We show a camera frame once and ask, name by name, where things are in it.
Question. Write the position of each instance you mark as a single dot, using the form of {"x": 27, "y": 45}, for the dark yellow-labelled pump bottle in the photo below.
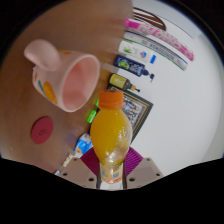
{"x": 120, "y": 81}

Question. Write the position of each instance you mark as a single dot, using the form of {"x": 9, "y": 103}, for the pink ceramic mug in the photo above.
{"x": 50, "y": 76}

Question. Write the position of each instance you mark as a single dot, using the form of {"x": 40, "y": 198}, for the small snack packet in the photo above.
{"x": 68, "y": 159}

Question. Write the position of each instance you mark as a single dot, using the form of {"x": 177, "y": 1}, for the dark blue pump bottle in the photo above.
{"x": 130, "y": 66}

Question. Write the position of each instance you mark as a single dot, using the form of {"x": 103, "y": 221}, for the orange-capped juice bottle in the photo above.
{"x": 110, "y": 133}

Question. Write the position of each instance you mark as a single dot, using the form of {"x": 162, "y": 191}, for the flat round red coaster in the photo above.
{"x": 42, "y": 130}

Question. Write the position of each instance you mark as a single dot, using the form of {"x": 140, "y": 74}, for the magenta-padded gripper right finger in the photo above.
{"x": 145, "y": 171}

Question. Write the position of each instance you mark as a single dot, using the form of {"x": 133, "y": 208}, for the pink shuttlecock tube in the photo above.
{"x": 160, "y": 35}

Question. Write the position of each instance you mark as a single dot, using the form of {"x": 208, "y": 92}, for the white and blue shuttlecock tube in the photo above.
{"x": 156, "y": 50}

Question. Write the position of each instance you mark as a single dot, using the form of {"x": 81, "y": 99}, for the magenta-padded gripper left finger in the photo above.
{"x": 78, "y": 171}

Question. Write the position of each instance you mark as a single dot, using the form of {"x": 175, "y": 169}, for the framed group photo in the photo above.
{"x": 140, "y": 110}

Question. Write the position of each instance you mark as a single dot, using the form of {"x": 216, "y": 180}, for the white shampoo bottle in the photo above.
{"x": 135, "y": 51}

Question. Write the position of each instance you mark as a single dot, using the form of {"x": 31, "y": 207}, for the blue tissue pack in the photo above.
{"x": 83, "y": 144}

